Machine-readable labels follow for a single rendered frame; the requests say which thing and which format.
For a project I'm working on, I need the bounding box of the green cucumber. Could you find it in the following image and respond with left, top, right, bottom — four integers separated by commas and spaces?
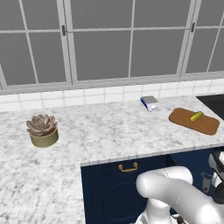
189, 110, 205, 123

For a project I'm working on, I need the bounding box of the brown wooden cutting board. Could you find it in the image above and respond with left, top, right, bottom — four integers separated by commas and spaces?
168, 107, 221, 137

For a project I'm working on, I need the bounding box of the blue and white kitchen scale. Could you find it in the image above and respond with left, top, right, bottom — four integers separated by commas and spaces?
140, 95, 162, 113

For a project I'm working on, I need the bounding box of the succulent in olive pot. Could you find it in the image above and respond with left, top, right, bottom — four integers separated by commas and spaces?
25, 114, 60, 148

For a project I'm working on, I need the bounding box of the grey framed window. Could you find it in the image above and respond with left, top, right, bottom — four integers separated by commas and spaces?
0, 0, 224, 95

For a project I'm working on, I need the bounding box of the navy drawer front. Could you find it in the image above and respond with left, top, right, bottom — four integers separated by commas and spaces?
80, 153, 176, 224

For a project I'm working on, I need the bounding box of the black hob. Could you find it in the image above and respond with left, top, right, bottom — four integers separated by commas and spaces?
195, 94, 224, 121

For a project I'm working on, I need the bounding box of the gold drawer handle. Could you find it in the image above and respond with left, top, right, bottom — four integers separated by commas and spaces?
118, 162, 139, 173

